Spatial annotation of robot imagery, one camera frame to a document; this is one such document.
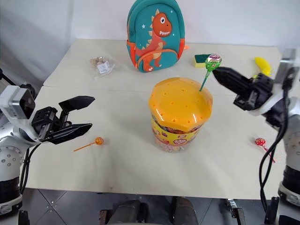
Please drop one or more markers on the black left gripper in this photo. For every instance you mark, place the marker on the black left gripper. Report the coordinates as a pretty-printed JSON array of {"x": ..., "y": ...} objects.
[{"x": 43, "y": 119}]

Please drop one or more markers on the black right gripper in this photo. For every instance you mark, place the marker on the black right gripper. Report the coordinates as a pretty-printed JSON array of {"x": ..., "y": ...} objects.
[{"x": 256, "y": 93}]

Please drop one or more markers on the green lollipop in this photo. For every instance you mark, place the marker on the green lollipop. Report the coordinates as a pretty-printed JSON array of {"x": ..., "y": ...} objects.
[{"x": 213, "y": 61}]

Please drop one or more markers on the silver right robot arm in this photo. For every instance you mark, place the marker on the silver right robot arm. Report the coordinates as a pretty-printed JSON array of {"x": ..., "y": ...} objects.
[{"x": 291, "y": 145}]

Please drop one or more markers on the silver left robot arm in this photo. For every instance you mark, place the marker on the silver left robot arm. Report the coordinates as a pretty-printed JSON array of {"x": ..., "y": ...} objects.
[{"x": 8, "y": 150}]

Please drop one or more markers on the orange perforated jar lid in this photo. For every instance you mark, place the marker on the orange perforated jar lid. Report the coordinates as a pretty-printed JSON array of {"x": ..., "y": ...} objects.
[{"x": 180, "y": 103}]

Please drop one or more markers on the clear lollipop jar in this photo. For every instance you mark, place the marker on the clear lollipop jar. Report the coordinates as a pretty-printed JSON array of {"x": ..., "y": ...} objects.
[{"x": 175, "y": 139}]

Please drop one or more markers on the yellow toy banana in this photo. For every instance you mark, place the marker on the yellow toy banana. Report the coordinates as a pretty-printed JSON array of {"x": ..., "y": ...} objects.
[{"x": 263, "y": 65}]

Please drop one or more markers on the orange wrapped lollipop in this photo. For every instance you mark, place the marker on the orange wrapped lollipop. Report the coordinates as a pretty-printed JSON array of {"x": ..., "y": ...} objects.
[{"x": 99, "y": 140}]

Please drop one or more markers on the yellow green sponge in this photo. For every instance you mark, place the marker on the yellow green sponge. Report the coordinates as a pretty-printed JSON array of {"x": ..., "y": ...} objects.
[{"x": 201, "y": 60}]

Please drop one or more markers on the clear snack bag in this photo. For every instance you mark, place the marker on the clear snack bag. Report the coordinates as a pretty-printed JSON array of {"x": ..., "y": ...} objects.
[{"x": 100, "y": 64}]

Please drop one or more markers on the red wrapped lollipop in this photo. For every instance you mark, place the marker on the red wrapped lollipop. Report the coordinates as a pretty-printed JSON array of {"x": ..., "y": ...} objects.
[{"x": 260, "y": 142}]

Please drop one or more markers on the teal dinosaur backpack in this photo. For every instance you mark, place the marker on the teal dinosaur backpack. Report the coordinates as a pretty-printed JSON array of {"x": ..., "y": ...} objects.
[{"x": 155, "y": 35}]

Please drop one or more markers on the dark rounded shape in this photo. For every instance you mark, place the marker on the dark rounded shape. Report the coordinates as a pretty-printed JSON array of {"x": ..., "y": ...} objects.
[
  {"x": 127, "y": 212},
  {"x": 185, "y": 211}
]

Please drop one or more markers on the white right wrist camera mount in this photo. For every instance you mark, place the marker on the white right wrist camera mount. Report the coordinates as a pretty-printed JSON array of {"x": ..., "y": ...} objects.
[{"x": 273, "y": 103}]

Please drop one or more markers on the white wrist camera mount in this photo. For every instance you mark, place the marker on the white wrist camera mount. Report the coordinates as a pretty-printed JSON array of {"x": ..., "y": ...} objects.
[
  {"x": 273, "y": 103},
  {"x": 16, "y": 103}
]

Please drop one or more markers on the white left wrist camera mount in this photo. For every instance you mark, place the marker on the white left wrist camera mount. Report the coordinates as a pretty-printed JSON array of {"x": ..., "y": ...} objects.
[{"x": 16, "y": 103}]

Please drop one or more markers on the metal table leg bracket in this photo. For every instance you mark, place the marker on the metal table leg bracket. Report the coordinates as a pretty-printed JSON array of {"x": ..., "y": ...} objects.
[{"x": 235, "y": 209}]

